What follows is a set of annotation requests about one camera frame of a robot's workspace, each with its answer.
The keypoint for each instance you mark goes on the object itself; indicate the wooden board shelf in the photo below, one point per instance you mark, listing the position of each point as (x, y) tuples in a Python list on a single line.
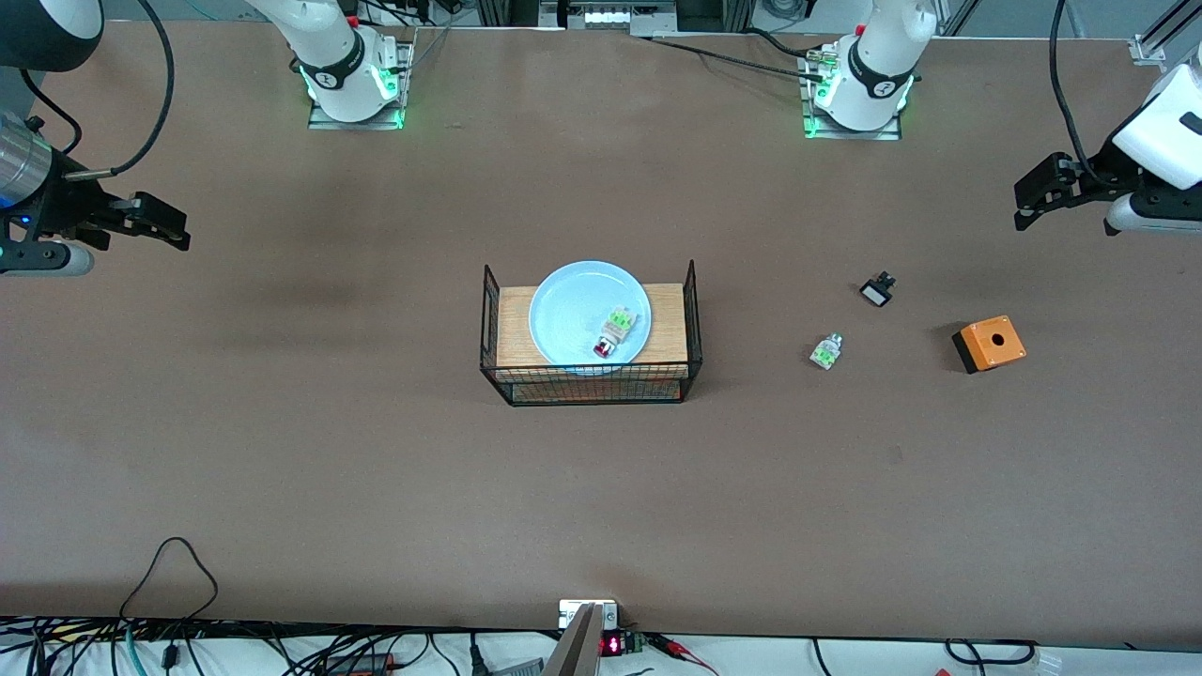
[(512, 329)]

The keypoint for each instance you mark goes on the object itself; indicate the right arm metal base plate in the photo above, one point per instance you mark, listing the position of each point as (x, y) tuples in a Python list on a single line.
[(324, 120)]

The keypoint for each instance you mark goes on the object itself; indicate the silver metal bracket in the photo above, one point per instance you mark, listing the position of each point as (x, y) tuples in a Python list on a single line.
[(568, 612)]

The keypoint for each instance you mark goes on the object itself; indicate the orange button enclosure box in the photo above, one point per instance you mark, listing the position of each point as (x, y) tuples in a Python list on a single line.
[(991, 343)]

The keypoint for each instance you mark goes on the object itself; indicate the green push button switch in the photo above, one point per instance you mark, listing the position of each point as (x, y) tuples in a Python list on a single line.
[(825, 353)]

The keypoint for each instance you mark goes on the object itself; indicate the red digit display module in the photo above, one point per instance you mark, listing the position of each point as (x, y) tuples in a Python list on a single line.
[(612, 646)]

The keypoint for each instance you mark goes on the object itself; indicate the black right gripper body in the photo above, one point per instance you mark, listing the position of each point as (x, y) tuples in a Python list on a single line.
[(64, 205)]

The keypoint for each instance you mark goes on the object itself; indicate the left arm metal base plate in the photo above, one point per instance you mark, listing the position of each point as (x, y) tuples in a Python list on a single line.
[(883, 134)]

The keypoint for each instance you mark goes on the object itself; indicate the red push button switch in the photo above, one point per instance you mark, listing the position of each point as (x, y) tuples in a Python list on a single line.
[(617, 326)]

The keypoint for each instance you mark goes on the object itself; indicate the light blue round plate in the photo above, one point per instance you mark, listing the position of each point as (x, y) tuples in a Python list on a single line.
[(563, 319)]

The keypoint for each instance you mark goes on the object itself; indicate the black push button switch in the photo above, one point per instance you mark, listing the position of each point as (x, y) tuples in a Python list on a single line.
[(877, 293)]

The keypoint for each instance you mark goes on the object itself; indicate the aluminium profile post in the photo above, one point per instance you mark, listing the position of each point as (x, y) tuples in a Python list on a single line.
[(1148, 49)]

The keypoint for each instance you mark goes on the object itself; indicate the grey aluminium bar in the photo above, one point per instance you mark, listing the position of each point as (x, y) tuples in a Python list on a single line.
[(575, 652)]

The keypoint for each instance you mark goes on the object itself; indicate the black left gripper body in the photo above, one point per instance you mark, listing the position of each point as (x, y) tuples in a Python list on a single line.
[(1100, 181)]

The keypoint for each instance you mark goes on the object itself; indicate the aluminium frame structure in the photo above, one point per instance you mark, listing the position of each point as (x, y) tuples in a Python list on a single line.
[(610, 17)]

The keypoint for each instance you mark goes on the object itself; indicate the black power adapter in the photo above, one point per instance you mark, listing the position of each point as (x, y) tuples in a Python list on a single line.
[(362, 665)]

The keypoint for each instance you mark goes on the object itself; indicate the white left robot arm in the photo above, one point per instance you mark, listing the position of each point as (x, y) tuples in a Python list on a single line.
[(873, 84)]

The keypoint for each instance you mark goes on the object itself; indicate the small green circuit board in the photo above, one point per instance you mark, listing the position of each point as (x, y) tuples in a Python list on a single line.
[(637, 643)]

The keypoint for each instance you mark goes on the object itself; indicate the red clip lead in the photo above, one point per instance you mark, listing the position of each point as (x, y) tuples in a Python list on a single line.
[(671, 646)]

